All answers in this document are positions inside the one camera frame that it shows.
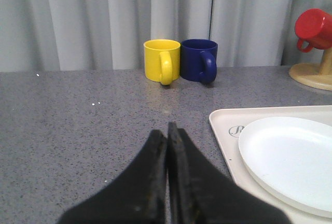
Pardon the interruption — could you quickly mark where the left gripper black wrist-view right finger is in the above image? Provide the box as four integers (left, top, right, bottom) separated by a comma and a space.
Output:
167, 122, 290, 223

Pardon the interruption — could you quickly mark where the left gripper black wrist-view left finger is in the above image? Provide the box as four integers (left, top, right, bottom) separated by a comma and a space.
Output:
58, 130, 167, 223

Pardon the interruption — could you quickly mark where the white round plate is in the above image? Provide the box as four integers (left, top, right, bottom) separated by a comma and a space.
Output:
238, 117, 331, 218

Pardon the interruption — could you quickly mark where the cream rabbit serving tray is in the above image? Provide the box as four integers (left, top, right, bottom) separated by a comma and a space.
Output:
209, 105, 331, 223

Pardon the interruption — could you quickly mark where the dark blue mug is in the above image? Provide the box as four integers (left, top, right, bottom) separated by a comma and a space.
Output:
180, 39, 218, 84

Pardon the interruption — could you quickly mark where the yellow mug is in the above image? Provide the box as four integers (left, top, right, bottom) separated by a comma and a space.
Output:
144, 39, 181, 86

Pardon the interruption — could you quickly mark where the wooden mug tree stand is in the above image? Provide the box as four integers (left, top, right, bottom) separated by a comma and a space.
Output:
289, 48, 331, 91

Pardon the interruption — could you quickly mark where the grey curtain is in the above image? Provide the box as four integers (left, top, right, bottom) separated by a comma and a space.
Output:
1, 0, 331, 72

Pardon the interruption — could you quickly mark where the red mug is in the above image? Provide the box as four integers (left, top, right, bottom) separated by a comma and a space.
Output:
295, 8, 331, 53

